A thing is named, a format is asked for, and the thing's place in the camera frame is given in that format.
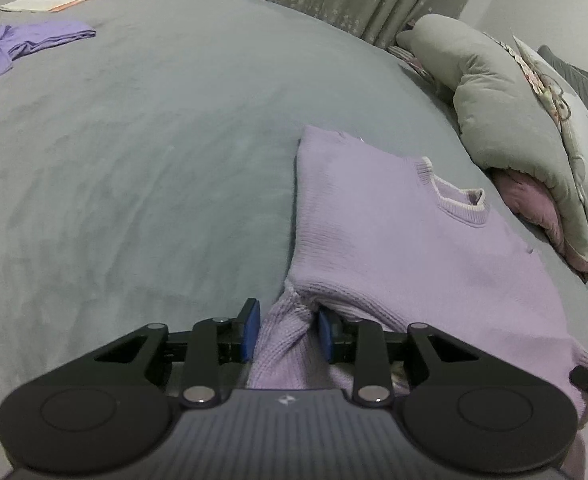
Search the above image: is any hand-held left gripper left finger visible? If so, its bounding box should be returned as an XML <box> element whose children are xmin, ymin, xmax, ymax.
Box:
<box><xmin>94</xmin><ymin>298</ymin><xmax>261</xmax><ymax>409</ymax></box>

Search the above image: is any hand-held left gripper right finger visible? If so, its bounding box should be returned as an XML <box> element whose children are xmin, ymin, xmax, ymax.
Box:
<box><xmin>316</xmin><ymin>307</ymin><xmax>480</xmax><ymax>409</ymax></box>

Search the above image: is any light purple knit sweater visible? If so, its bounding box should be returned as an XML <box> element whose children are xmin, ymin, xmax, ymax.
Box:
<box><xmin>246</xmin><ymin>126</ymin><xmax>588</xmax><ymax>480</ymax></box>

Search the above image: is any pink cloth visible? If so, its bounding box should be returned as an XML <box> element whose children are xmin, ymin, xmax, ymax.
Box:
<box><xmin>490</xmin><ymin>167</ymin><xmax>567</xmax><ymax>257</ymax></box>

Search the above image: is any cartoon-print pillow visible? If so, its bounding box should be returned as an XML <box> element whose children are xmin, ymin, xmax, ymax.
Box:
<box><xmin>511</xmin><ymin>35</ymin><xmax>588</xmax><ymax>261</ymax></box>

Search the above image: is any grey-green quilt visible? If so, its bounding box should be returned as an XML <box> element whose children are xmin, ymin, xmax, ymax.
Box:
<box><xmin>396</xmin><ymin>13</ymin><xmax>588</xmax><ymax>273</ymax></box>

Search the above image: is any grey pillow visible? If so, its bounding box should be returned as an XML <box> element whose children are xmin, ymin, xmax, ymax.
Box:
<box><xmin>538</xmin><ymin>45</ymin><xmax>588</xmax><ymax>111</ymax></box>

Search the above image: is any purple t-shirt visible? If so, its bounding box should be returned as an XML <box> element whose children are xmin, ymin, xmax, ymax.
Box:
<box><xmin>0</xmin><ymin>20</ymin><xmax>97</xmax><ymax>98</ymax></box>

